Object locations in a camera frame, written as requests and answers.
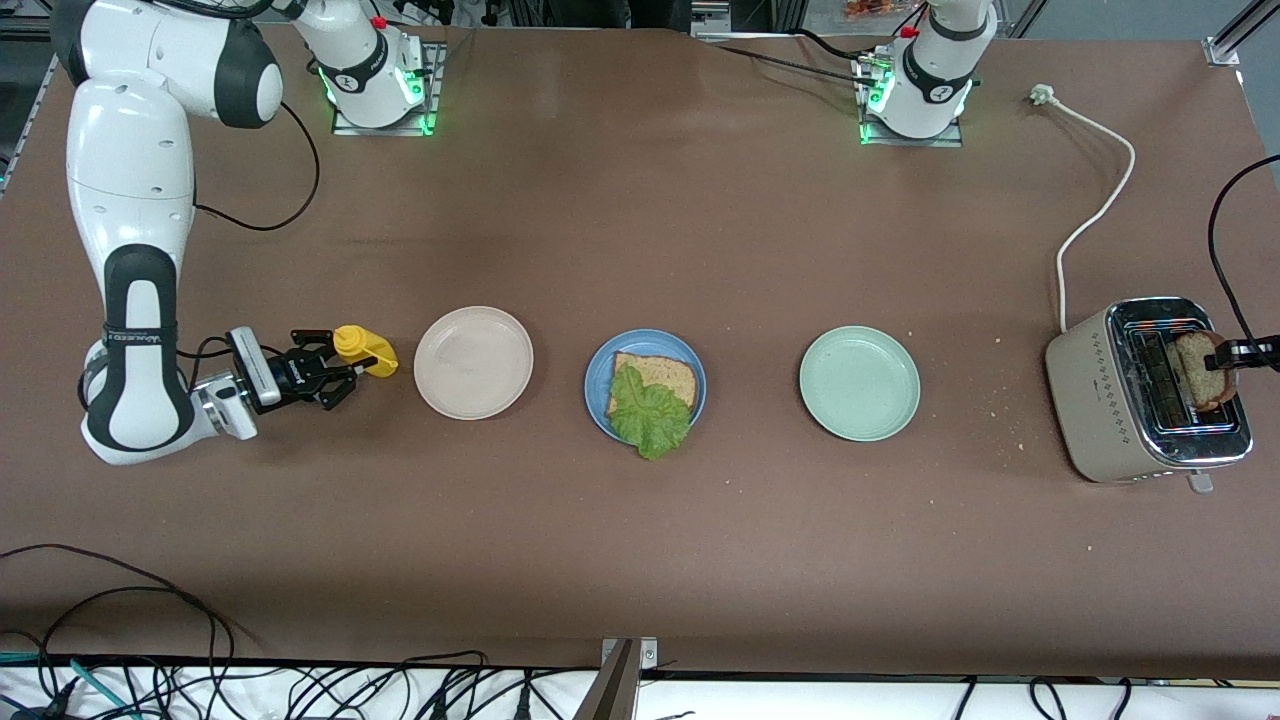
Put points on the orange packet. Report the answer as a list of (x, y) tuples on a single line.
[(870, 8)]

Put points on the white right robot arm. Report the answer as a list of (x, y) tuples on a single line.
[(130, 180)]

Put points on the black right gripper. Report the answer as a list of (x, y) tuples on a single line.
[(292, 375)]

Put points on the beige chrome toaster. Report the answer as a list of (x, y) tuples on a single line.
[(1095, 400)]

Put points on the metal table edge bracket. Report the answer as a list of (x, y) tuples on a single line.
[(630, 652)]

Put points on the blue round plate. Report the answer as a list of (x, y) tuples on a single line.
[(596, 385)]

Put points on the green round plate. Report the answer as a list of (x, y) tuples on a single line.
[(859, 383)]

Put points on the brown bread slice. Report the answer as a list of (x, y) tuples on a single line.
[(672, 372), (1195, 380)]

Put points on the yellow mustard squeeze bottle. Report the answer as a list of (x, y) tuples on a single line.
[(365, 348)]

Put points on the beige round plate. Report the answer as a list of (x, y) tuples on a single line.
[(473, 362)]

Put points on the green lettuce leaf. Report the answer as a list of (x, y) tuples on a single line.
[(650, 415)]

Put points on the aluminium frame profile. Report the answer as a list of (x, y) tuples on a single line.
[(1225, 48)]

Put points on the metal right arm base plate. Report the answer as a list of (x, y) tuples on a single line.
[(385, 131)]

